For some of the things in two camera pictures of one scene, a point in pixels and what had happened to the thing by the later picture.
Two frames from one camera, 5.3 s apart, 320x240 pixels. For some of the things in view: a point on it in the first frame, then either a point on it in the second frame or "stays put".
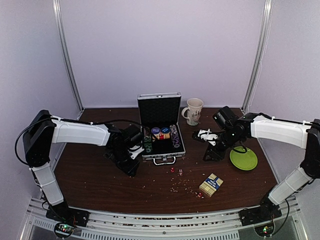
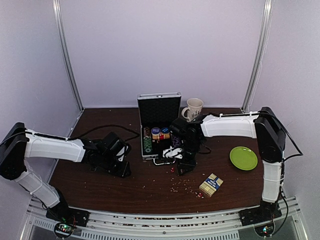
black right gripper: (217, 155) -> (189, 165)
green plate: (244, 161) stays put
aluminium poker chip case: (160, 119) stays put
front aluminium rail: (110, 225) stays put
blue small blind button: (165, 130) stays put
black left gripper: (129, 169) -> (122, 171)
